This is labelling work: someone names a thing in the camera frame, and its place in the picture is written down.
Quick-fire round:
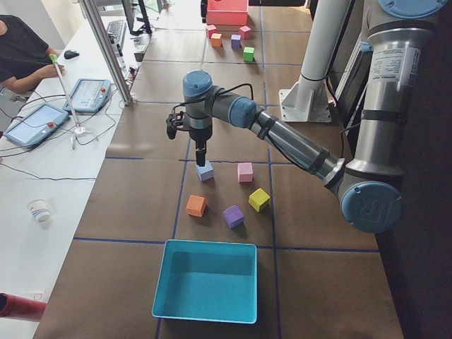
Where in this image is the purple foam block left side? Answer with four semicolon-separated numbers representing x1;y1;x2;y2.
222;205;244;229

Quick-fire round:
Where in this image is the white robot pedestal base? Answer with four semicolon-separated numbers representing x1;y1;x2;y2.
278;0;354;124

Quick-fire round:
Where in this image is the person in black shirt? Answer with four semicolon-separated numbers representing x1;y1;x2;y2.
1;15;59;94

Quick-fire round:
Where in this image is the black computer mouse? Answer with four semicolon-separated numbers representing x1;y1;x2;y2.
64;50;80;60

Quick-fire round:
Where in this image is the white paper cup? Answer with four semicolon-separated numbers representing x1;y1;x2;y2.
27;199;50;222

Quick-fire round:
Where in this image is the yellow foam block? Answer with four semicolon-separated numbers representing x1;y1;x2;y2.
248;188;270;213

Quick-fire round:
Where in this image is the purple foam block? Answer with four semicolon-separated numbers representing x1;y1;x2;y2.
222;205;244;229
230;34;242;49

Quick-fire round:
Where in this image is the blue teach pendant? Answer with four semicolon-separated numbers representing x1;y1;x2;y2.
4;103;69;148
70;78;111;115

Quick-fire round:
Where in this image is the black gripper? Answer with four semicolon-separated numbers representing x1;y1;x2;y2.
189;126;213;167

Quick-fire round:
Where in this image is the blue teach pendant far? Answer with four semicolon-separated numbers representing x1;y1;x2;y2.
70;78;111;115

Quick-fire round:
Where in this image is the black keyboard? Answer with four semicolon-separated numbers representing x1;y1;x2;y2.
106;19;126;40

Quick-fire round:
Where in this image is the orange foam block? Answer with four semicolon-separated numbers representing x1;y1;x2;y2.
210;33;222;48
186;195;206;217

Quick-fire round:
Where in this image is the orange foam block right side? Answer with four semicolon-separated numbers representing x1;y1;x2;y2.
210;33;222;48

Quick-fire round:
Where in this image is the pink plastic bin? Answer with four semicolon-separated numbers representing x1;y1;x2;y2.
206;0;249;25

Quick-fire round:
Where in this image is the blue teach pendant near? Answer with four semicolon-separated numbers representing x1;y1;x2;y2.
4;103;69;148

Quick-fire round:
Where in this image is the red cylinder object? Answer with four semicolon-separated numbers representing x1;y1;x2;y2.
1;293;47;322

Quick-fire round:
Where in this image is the red foam block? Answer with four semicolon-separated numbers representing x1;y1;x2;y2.
206;25;218;39

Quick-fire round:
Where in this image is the green foam block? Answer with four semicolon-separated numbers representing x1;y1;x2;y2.
242;47;255;63

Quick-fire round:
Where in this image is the white rod green tip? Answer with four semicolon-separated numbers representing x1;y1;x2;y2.
49;54;88;135

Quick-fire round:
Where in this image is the teal plastic bin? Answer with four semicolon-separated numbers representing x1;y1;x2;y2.
152;239;258;324

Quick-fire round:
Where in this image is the aluminium frame post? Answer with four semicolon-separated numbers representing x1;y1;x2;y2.
80;0;133;107

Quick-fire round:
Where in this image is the dark pink foam block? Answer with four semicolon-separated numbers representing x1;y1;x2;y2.
239;25;252;40

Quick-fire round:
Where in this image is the orange foam block left side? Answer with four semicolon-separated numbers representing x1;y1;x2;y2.
186;195;206;217

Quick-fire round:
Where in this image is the purple foam block right side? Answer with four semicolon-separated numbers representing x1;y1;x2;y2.
230;34;242;49

